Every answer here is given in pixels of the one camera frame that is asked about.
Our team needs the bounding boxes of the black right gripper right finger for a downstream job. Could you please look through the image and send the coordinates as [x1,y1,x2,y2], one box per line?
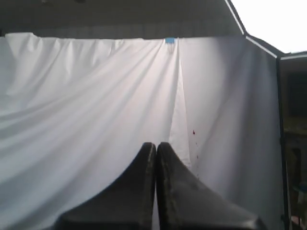
[156,142,266,230]

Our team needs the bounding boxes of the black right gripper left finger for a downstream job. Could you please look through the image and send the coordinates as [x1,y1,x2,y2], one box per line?
[57,142,156,230]

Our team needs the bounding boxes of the white backdrop cloth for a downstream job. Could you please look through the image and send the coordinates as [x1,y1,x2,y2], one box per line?
[0,33,284,230]

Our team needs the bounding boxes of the blue tape piece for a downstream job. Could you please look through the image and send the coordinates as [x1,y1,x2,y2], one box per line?
[165,37,176,45]

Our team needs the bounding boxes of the black stand pole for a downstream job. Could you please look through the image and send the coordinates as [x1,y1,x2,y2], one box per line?
[276,56,291,230]

